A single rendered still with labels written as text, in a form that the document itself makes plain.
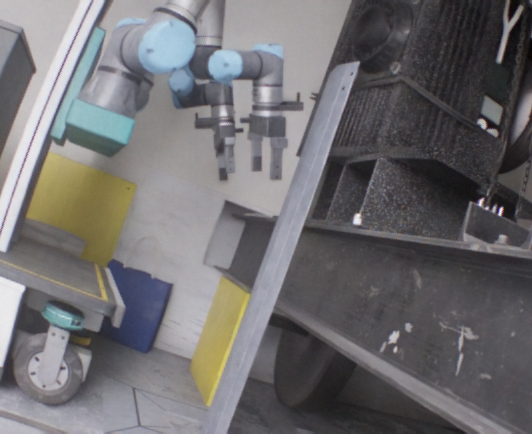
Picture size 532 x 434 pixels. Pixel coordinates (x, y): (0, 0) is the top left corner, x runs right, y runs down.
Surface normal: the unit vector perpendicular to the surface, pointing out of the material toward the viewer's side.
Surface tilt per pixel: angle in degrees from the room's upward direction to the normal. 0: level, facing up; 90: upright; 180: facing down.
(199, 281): 90
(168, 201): 90
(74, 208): 87
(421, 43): 90
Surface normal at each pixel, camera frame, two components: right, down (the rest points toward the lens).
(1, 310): 0.30, 0.07
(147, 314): 0.02, -0.07
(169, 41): 0.58, 0.31
